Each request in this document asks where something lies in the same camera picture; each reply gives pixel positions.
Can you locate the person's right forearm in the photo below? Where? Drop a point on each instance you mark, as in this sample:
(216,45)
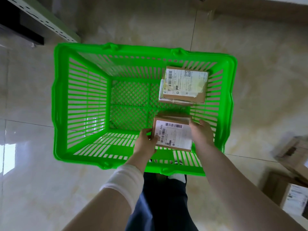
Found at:
(235,190)

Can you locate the dark blue trousers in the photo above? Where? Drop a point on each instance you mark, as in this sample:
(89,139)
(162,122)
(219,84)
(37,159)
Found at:
(161,204)

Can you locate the person's left hand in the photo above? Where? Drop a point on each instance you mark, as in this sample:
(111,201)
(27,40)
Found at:
(143,146)

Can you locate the flat cardboard parcel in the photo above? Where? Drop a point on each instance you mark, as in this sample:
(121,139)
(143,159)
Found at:
(168,101)

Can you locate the person's left forearm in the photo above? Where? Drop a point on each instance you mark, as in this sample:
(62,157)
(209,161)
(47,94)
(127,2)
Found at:
(113,204)

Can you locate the green plastic shopping basket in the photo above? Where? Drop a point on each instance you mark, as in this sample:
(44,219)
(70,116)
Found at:
(81,101)

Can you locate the cardboard box with white label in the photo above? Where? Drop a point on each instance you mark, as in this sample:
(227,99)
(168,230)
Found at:
(288,194)

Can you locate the plain cardboard box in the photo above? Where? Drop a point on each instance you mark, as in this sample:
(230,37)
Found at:
(294,156)

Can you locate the white shoe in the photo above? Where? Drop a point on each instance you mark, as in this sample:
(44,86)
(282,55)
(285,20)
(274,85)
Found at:
(177,178)

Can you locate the person's right thumb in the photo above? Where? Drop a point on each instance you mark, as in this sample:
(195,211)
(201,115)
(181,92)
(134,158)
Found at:
(192,132)

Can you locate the person's left thumb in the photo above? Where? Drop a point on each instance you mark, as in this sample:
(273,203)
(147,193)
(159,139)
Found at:
(147,134)

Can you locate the white wrist bandage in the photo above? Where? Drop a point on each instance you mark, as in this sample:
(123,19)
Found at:
(125,182)

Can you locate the cardboard parcel with taped label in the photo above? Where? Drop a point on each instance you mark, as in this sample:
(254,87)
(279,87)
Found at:
(185,84)

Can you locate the person's right hand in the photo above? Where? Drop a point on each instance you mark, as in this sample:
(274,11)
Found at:
(202,137)

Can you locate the cardboard parcel with white label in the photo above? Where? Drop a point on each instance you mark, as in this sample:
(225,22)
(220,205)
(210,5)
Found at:
(173,135)

